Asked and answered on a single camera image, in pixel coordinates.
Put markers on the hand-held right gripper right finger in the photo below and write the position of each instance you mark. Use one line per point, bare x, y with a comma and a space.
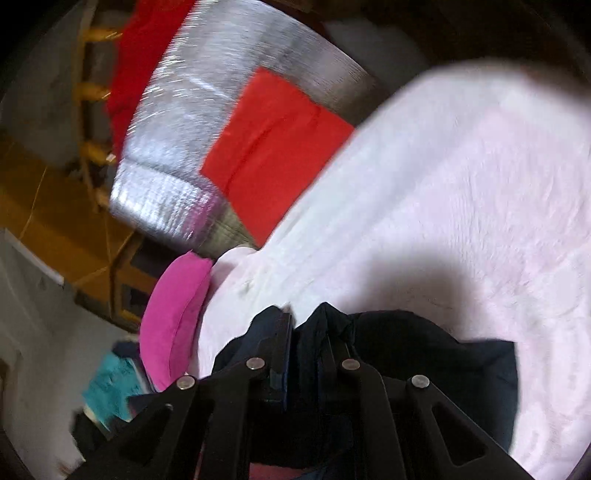
334, 348

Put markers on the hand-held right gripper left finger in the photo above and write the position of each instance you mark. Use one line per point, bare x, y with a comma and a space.
272, 341

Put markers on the navy down coat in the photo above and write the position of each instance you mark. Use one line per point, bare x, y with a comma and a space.
461, 369

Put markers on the magenta pillow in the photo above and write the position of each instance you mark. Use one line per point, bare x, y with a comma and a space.
175, 318

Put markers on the teal garment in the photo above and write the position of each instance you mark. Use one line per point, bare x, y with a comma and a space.
111, 383

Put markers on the red pillow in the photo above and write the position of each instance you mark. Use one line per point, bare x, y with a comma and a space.
277, 152

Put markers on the pale pink blanket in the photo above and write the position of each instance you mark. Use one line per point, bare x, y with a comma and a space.
461, 184

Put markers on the silver foil mat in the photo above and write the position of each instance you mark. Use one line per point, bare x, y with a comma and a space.
184, 138

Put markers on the orange wooden cabinet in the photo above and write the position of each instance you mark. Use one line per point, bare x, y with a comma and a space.
46, 217

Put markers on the wooden stair railing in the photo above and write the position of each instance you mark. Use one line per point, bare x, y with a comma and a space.
94, 152

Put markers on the dark red blanket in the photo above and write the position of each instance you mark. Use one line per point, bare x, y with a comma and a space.
138, 55

